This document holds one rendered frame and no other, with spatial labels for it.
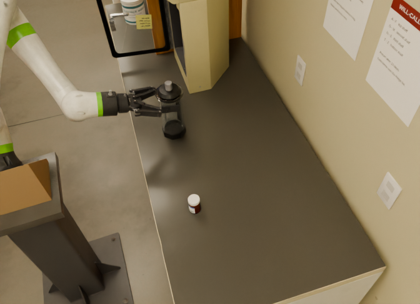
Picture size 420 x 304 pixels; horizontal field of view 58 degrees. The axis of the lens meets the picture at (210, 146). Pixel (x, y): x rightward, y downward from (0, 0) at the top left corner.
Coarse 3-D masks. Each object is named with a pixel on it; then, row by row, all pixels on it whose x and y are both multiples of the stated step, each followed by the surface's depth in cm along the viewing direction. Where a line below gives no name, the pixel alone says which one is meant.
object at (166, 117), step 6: (156, 90) 147; (180, 96) 144; (162, 102) 144; (174, 102) 144; (180, 102) 148; (180, 108) 150; (162, 114) 151; (168, 114) 150; (174, 114) 150; (180, 114) 152; (162, 120) 155; (168, 120) 152; (174, 120) 152; (180, 120) 154; (162, 126) 160; (168, 126) 155; (174, 126) 155; (180, 126) 156; (168, 132) 158; (174, 132) 157; (180, 132) 159
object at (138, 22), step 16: (112, 0) 174; (128, 0) 175; (144, 0) 176; (112, 16) 180; (128, 16) 181; (144, 16) 182; (160, 16) 184; (112, 32) 186; (128, 32) 187; (144, 32) 189; (160, 32) 190; (128, 48) 194; (144, 48) 196
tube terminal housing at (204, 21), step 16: (192, 0) 149; (208, 0) 152; (224, 0) 165; (192, 16) 154; (208, 16) 157; (224, 16) 171; (192, 32) 159; (208, 32) 161; (224, 32) 177; (192, 48) 165; (208, 48) 167; (224, 48) 183; (192, 64) 171; (208, 64) 174; (224, 64) 190; (192, 80) 178; (208, 80) 181
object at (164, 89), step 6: (162, 84) 147; (168, 84) 142; (174, 84) 147; (162, 90) 145; (168, 90) 144; (174, 90) 145; (180, 90) 146; (162, 96) 144; (168, 96) 143; (174, 96) 144
